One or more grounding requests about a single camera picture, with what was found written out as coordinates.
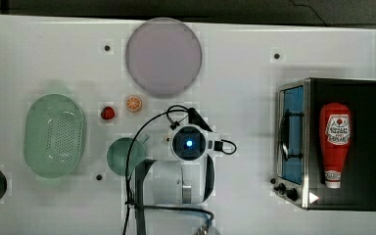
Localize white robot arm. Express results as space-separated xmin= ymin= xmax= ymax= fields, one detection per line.
xmin=133 ymin=124 xmax=222 ymax=235

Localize purple round plate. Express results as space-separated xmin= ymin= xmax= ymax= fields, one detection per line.
xmin=125 ymin=18 xmax=203 ymax=98

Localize orange slice toy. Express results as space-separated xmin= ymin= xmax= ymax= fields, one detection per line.
xmin=125 ymin=95 xmax=143 ymax=113

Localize green cup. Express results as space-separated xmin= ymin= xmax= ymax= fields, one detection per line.
xmin=107 ymin=135 xmax=150 ymax=176

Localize small red tomato toy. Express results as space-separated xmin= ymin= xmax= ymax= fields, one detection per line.
xmin=100 ymin=107 xmax=116 ymax=120

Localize black toaster oven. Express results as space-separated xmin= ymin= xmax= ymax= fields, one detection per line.
xmin=271 ymin=78 xmax=376 ymax=212

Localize green perforated colander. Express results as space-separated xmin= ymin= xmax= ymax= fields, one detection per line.
xmin=23 ymin=94 xmax=86 ymax=178

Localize red plush ketchup bottle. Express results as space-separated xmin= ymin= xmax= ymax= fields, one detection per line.
xmin=319 ymin=103 xmax=351 ymax=189

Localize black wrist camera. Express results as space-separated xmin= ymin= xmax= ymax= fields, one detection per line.
xmin=188 ymin=108 xmax=212 ymax=132

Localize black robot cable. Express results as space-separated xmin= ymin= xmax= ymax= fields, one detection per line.
xmin=121 ymin=105 xmax=238 ymax=235

